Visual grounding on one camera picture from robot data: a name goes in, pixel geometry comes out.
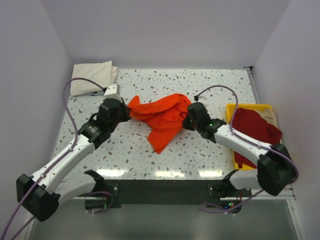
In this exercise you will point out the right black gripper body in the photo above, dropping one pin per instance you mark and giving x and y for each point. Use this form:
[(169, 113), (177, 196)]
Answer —
[(189, 124)]

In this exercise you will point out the yellow plastic bin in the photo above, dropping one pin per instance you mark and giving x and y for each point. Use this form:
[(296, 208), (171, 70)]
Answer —
[(230, 109)]

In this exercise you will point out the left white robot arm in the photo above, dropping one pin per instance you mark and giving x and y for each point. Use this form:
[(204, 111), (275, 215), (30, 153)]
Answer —
[(40, 193)]

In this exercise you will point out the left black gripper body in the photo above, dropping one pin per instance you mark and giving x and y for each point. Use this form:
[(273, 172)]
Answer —
[(123, 116)]

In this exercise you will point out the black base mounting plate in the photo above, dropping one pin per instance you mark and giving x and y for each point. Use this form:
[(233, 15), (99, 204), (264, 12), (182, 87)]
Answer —
[(116, 193)]

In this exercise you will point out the folded white blue-print shirt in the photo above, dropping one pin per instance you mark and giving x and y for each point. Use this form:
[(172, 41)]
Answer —
[(95, 93)]

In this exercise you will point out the folded cream t shirt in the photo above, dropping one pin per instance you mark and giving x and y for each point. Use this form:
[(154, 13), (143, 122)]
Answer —
[(103, 74)]

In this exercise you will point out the dark red t shirt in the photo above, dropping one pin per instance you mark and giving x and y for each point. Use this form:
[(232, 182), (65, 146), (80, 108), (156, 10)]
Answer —
[(250, 123)]

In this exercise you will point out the beige t shirt in bin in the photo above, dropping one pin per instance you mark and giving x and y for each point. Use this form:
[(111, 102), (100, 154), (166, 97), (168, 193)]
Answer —
[(269, 116)]

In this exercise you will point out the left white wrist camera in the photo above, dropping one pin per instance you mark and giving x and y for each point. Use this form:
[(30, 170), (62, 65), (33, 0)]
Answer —
[(112, 92)]

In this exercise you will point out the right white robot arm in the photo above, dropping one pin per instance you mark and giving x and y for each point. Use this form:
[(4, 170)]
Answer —
[(274, 167)]

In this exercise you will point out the orange t shirt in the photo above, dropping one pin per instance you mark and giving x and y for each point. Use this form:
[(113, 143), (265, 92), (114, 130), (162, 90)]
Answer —
[(165, 118)]

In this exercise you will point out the aluminium frame rail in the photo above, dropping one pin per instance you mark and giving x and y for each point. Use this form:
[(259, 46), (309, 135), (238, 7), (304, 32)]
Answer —
[(249, 70)]

